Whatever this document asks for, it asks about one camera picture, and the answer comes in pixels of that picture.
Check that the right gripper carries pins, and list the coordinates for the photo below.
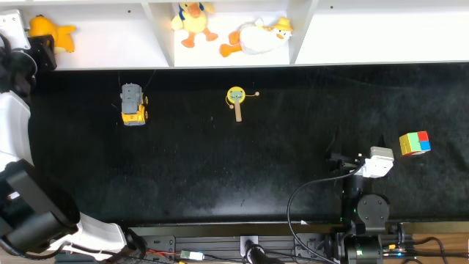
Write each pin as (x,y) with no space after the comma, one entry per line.
(344,161)

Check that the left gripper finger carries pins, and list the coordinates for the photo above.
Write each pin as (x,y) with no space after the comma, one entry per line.
(45,55)

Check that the yellow rubber duck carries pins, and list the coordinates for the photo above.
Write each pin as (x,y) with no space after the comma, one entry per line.
(62,36)

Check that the many-coloured puzzle cube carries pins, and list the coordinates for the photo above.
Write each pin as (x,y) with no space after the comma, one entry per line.
(414,143)

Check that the grey and yellow toy truck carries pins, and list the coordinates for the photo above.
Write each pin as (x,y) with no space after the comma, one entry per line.
(132,113)

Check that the yellow rattle drum toy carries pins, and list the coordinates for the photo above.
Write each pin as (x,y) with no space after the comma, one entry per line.
(236,95)

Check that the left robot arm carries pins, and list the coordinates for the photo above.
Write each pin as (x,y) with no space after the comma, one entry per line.
(33,205)

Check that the white shelf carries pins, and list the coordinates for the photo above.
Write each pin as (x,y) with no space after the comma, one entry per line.
(110,44)

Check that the white plush duck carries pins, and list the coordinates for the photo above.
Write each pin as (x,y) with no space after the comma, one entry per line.
(260,38)

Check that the yellow plush duck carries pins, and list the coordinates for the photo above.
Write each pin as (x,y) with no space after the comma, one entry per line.
(194,23)

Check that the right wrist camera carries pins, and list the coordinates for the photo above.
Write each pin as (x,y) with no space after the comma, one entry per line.
(377,165)

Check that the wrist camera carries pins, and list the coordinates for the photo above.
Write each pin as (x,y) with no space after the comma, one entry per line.
(12,29)
(377,165)

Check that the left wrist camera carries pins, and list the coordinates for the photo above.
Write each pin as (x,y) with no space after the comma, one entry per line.
(12,29)

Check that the mounting rail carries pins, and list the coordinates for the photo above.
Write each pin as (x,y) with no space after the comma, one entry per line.
(220,249)

